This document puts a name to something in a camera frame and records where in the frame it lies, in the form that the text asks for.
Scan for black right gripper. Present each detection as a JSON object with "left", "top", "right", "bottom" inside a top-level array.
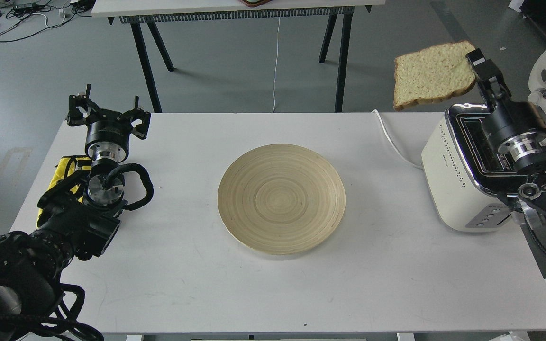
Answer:
[{"left": 466, "top": 48, "right": 546, "bottom": 162}]

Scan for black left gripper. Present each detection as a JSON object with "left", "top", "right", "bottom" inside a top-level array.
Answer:
[{"left": 66, "top": 84, "right": 152, "bottom": 162}]

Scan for slice of bread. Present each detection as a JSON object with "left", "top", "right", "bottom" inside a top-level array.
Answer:
[{"left": 393, "top": 40, "right": 476, "bottom": 111}]

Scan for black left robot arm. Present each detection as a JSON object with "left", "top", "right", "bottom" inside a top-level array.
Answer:
[{"left": 0, "top": 84, "right": 154, "bottom": 341}]

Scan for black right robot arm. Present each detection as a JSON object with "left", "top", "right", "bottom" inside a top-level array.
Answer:
[{"left": 466, "top": 48, "right": 546, "bottom": 256}]

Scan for white chrome toaster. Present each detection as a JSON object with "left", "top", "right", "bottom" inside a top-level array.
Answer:
[{"left": 422, "top": 103, "right": 528, "bottom": 233}]

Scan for yellow black cloth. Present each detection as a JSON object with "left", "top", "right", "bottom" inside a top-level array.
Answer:
[{"left": 36, "top": 155, "right": 92, "bottom": 235}]

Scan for background table with black legs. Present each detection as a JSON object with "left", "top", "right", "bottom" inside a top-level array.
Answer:
[{"left": 90, "top": 0, "right": 385, "bottom": 113}]

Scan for brown object on background table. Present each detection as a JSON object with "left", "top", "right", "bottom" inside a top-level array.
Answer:
[{"left": 240, "top": 0, "right": 271, "bottom": 7}]

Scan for round wooden plate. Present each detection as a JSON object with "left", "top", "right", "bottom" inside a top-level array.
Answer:
[{"left": 217, "top": 144, "right": 346, "bottom": 255}]

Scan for white toaster power cable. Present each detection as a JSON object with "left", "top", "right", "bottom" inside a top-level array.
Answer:
[{"left": 372, "top": 109, "right": 424, "bottom": 170}]

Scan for floor cables and power strips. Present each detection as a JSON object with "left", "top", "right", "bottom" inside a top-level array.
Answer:
[{"left": 0, "top": 0, "right": 96, "bottom": 50}]

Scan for white hanging cable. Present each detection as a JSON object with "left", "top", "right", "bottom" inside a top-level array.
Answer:
[{"left": 272, "top": 17, "right": 281, "bottom": 113}]

